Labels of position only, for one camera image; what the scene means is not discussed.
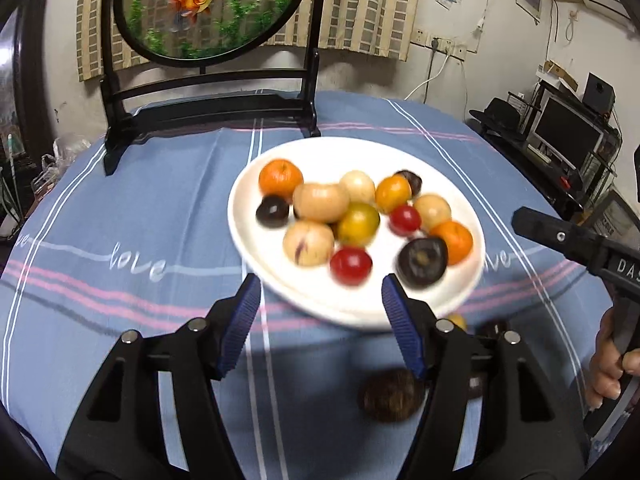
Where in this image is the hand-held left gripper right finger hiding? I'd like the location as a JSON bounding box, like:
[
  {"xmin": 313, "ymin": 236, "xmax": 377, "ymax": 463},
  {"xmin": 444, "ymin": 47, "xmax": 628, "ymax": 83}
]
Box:
[{"xmin": 381, "ymin": 273, "xmax": 587, "ymax": 480}]

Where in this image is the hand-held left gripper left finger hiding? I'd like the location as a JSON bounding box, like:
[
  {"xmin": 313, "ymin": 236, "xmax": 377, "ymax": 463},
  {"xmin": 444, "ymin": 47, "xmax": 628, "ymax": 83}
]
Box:
[{"xmin": 56, "ymin": 273, "xmax": 263, "ymax": 480}]

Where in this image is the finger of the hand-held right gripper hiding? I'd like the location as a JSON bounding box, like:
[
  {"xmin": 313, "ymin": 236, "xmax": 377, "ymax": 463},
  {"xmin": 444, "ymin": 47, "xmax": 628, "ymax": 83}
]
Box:
[{"xmin": 512, "ymin": 206, "xmax": 601, "ymax": 273}]

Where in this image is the dark brown water chestnut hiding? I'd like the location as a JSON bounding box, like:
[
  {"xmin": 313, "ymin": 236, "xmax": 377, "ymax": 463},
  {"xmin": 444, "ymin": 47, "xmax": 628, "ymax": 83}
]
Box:
[
  {"xmin": 362, "ymin": 368, "xmax": 427, "ymax": 422},
  {"xmin": 396, "ymin": 236, "xmax": 449, "ymax": 288}
]

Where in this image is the red cherry tomato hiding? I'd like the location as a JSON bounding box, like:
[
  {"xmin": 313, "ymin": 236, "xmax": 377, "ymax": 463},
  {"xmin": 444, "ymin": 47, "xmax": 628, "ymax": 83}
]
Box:
[
  {"xmin": 389, "ymin": 204, "xmax": 422, "ymax": 237},
  {"xmin": 329, "ymin": 246, "xmax": 374, "ymax": 286}
]

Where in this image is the orange mandarin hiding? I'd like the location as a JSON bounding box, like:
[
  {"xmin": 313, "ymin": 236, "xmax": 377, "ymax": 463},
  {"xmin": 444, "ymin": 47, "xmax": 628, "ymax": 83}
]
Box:
[
  {"xmin": 429, "ymin": 220, "xmax": 474, "ymax": 266},
  {"xmin": 258, "ymin": 159, "xmax": 304, "ymax": 198}
]

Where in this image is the beige pepino melon purple mark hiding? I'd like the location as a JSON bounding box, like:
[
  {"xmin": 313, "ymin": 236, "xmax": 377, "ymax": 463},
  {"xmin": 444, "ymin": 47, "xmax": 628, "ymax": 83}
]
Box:
[{"xmin": 282, "ymin": 221, "xmax": 335, "ymax": 267}]

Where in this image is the yellow-green tomato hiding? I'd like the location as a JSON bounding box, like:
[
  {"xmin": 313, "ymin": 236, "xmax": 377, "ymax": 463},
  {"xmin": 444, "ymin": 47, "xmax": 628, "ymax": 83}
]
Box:
[{"xmin": 336, "ymin": 202, "xmax": 381, "ymax": 248}]

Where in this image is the beige speckled longan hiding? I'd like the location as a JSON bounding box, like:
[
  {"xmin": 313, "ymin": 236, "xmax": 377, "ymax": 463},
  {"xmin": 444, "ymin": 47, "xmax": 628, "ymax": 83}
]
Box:
[
  {"xmin": 339, "ymin": 170, "xmax": 376, "ymax": 205},
  {"xmin": 413, "ymin": 194, "xmax": 452, "ymax": 233}
]

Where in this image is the orange-yellow tomato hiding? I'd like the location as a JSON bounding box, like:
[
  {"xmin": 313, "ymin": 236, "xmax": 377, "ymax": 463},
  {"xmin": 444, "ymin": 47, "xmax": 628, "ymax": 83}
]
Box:
[{"xmin": 375, "ymin": 175, "xmax": 413, "ymax": 214}]

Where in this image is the large beige pear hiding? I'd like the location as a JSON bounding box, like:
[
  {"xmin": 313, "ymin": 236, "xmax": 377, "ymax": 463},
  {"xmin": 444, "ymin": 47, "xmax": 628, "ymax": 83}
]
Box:
[{"xmin": 292, "ymin": 182, "xmax": 351, "ymax": 223}]

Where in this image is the white oval plate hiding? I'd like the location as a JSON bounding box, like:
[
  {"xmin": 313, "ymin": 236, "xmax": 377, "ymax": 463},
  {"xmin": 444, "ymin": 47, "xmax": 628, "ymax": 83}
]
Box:
[{"xmin": 227, "ymin": 136, "xmax": 487, "ymax": 331}]

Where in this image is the person's right hand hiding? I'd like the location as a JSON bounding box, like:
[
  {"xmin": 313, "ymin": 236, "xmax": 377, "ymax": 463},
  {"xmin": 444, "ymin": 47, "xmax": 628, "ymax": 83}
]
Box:
[{"xmin": 585, "ymin": 305, "xmax": 640, "ymax": 409}]

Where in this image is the large brown cardboard box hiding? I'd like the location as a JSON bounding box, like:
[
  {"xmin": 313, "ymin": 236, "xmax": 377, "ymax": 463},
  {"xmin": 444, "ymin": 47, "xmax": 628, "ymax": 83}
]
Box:
[{"xmin": 590, "ymin": 187, "xmax": 640, "ymax": 246}]

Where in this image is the black computer desk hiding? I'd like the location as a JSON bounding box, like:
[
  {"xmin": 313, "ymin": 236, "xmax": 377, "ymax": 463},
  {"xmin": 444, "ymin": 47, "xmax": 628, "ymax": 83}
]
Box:
[{"xmin": 470, "ymin": 110, "xmax": 623, "ymax": 211}]

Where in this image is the computer monitor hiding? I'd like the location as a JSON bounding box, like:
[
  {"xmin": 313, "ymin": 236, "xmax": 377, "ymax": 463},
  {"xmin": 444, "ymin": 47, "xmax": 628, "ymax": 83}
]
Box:
[{"xmin": 532, "ymin": 95, "xmax": 606, "ymax": 171}]

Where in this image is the black hat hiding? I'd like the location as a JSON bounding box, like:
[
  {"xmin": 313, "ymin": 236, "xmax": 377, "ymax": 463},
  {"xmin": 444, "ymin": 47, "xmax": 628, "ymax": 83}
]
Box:
[{"xmin": 470, "ymin": 97, "xmax": 528, "ymax": 133}]

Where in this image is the black speaker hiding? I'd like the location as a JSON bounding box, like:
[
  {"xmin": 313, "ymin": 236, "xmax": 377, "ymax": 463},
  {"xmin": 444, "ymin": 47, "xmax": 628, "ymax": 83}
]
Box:
[{"xmin": 584, "ymin": 72, "xmax": 616, "ymax": 113}]

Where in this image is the flat cardboard box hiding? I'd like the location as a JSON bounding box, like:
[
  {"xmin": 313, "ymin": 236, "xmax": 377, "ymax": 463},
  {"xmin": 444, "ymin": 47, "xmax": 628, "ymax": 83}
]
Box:
[{"xmin": 542, "ymin": 60, "xmax": 581, "ymax": 91}]

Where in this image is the blue striped tablecloth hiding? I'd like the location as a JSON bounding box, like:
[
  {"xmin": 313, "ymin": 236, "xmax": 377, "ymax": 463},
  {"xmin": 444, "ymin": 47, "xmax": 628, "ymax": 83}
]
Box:
[{"xmin": 0, "ymin": 91, "xmax": 616, "ymax": 480}]

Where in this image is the clear plastic bag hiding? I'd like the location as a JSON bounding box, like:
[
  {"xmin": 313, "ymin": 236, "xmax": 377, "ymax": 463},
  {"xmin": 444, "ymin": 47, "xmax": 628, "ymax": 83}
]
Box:
[{"xmin": 32, "ymin": 132, "xmax": 91, "ymax": 196}]

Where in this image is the beige checked curtain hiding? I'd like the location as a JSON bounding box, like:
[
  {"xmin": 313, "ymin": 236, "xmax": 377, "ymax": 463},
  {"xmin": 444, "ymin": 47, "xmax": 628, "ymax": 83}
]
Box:
[{"xmin": 76, "ymin": 0, "xmax": 425, "ymax": 82}]

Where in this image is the goldfish embroidery screen black stand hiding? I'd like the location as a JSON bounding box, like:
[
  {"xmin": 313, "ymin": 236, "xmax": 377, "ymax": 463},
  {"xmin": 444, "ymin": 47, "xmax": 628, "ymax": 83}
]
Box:
[{"xmin": 100, "ymin": 0, "xmax": 331, "ymax": 177}]

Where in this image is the white cable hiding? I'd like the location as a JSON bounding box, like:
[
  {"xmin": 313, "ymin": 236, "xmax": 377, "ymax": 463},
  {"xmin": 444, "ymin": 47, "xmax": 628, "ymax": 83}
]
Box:
[{"xmin": 404, "ymin": 52, "xmax": 451, "ymax": 103}]

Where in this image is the wide wall socket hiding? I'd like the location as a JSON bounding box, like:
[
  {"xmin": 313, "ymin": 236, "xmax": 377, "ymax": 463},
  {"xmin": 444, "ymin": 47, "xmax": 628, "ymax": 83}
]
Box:
[{"xmin": 430, "ymin": 37, "xmax": 468, "ymax": 58}]

